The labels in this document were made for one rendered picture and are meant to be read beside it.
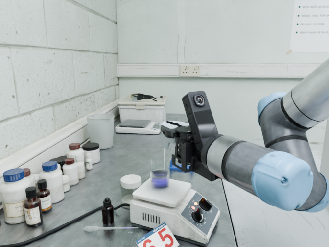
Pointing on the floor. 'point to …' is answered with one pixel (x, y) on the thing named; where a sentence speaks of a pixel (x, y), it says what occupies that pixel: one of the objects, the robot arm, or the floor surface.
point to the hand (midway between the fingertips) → (165, 122)
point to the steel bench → (116, 198)
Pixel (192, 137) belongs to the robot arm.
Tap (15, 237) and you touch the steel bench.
